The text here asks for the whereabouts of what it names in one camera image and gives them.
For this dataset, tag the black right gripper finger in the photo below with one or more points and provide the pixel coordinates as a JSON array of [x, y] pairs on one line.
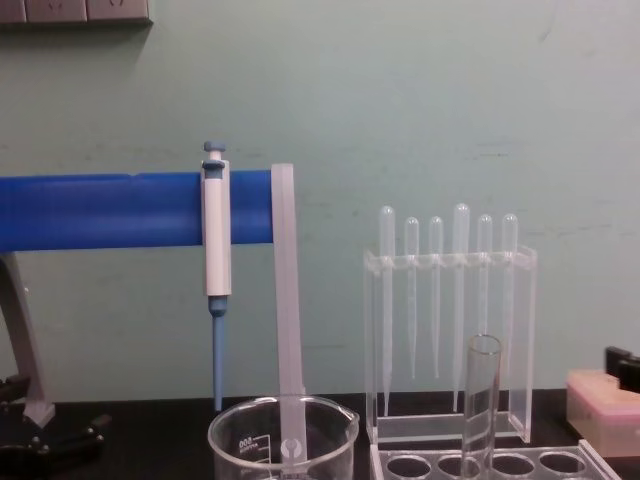
[[627, 370]]

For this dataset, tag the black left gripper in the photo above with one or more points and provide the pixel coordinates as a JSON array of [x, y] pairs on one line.
[[22, 452]]

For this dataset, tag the pink plastic box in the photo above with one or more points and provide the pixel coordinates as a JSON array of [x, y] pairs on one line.
[[595, 415]]

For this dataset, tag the clear acrylic test tube rack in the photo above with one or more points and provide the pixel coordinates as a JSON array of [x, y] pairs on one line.
[[595, 460]]

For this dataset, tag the clear acrylic pipette stand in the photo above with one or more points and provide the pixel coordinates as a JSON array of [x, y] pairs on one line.
[[522, 350]]

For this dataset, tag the clear glass test tube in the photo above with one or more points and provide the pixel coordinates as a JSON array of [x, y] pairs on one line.
[[481, 400]]

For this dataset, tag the clear plastic transfer pipette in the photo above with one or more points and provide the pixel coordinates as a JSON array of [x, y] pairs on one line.
[[411, 235], [386, 225], [460, 225], [484, 235], [435, 235]]

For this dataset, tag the blue horizontal rack bar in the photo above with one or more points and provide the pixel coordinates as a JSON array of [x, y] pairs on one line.
[[100, 212]]

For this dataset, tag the white and blue pipettor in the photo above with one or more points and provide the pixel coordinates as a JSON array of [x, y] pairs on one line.
[[216, 240]]

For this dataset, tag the clear glass beaker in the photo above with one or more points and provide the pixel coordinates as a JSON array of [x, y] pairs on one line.
[[320, 450]]

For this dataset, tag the translucent white upright post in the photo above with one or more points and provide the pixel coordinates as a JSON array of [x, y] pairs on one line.
[[287, 280]]

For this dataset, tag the grey wall outlet panel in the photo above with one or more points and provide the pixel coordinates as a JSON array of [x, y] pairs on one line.
[[75, 10]]

